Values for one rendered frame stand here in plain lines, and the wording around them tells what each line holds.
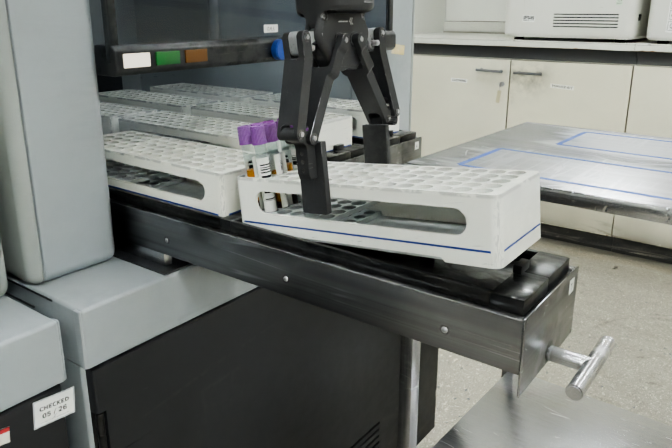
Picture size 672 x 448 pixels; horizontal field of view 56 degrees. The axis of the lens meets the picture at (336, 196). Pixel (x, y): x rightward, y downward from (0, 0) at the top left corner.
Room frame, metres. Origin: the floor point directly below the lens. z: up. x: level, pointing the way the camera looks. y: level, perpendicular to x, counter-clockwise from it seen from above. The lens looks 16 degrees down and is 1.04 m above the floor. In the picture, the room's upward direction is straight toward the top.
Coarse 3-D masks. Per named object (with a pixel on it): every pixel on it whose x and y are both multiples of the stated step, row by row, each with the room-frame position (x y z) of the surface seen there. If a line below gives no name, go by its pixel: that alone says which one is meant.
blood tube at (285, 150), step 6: (276, 126) 0.67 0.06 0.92; (282, 144) 0.67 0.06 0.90; (288, 144) 0.67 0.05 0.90; (282, 150) 0.67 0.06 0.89; (288, 150) 0.67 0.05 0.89; (282, 156) 0.67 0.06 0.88; (288, 156) 0.67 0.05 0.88; (282, 162) 0.67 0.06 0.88; (288, 162) 0.67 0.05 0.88; (282, 168) 0.67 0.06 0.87; (288, 168) 0.67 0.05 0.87; (288, 198) 0.67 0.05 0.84; (294, 198) 0.67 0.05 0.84
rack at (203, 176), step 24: (120, 144) 0.83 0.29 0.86; (144, 144) 0.84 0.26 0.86; (168, 144) 0.83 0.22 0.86; (192, 144) 0.84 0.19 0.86; (120, 168) 0.85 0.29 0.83; (144, 168) 0.84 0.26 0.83; (168, 168) 0.72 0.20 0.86; (192, 168) 0.70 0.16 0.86; (216, 168) 0.70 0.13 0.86; (240, 168) 0.69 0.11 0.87; (144, 192) 0.75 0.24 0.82; (168, 192) 0.73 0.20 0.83; (192, 192) 0.79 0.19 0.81; (216, 192) 0.67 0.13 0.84
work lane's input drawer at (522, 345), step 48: (144, 240) 0.73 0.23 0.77; (192, 240) 0.68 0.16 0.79; (240, 240) 0.63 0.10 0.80; (288, 240) 0.60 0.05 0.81; (288, 288) 0.59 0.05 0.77; (336, 288) 0.55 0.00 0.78; (384, 288) 0.52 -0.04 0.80; (432, 288) 0.51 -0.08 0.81; (480, 288) 0.48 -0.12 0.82; (528, 288) 0.48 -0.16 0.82; (432, 336) 0.49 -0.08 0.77; (480, 336) 0.47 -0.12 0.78; (528, 336) 0.45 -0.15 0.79; (528, 384) 0.46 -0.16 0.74; (576, 384) 0.44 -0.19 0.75
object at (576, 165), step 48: (480, 144) 1.04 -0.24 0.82; (528, 144) 1.04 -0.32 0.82; (576, 144) 1.04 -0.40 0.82; (624, 144) 1.04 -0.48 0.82; (576, 192) 0.76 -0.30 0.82; (624, 192) 0.75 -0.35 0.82; (480, 432) 1.01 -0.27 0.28; (528, 432) 1.01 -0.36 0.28; (576, 432) 1.01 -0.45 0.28; (624, 432) 1.01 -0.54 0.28
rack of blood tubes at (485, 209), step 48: (240, 192) 0.65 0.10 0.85; (288, 192) 0.61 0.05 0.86; (336, 192) 0.58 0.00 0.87; (384, 192) 0.55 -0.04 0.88; (432, 192) 0.52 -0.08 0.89; (480, 192) 0.51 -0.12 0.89; (528, 192) 0.53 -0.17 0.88; (336, 240) 0.58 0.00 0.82; (384, 240) 0.55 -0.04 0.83; (432, 240) 0.52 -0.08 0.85; (480, 240) 0.49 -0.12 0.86; (528, 240) 0.53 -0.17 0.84
